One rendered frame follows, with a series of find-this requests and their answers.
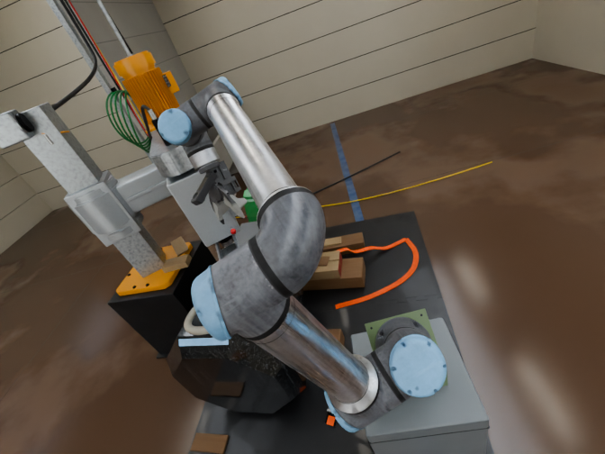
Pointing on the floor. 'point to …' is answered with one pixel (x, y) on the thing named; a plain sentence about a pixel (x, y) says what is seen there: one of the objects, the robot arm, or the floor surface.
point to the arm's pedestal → (432, 410)
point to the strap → (392, 283)
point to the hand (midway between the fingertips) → (231, 222)
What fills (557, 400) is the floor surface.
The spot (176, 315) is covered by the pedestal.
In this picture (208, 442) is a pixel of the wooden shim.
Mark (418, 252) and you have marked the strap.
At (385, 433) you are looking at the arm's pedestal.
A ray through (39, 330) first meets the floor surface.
